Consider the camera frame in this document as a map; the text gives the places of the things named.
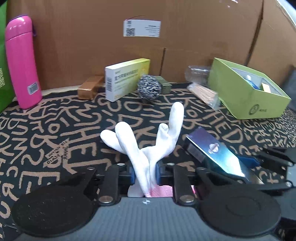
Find small olive green box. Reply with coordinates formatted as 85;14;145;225
154;76;171;94

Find yellow white medicine box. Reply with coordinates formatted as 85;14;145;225
105;58;151;102

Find pink cloth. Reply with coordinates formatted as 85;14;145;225
143;184;197;198

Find lime green open box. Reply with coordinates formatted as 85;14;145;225
208;58;291;120

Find blue item in box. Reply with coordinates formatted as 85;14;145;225
243;75;260;90

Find black patterned letter mat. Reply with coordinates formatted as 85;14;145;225
1;84;295;225

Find bag of cotton swabs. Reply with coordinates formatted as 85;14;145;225
187;83;221;110

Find small copper brown box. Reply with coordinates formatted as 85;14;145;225
77;75;104;100

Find clear plastic cup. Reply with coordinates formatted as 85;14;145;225
185;65;211;85

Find green paper bag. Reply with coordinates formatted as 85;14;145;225
0;1;15;112

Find white shipping label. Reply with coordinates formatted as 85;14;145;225
123;19;161;38

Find pink thermos bottle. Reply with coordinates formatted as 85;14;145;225
5;15;42;109

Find large cardboard box wall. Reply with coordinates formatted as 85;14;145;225
7;1;295;89

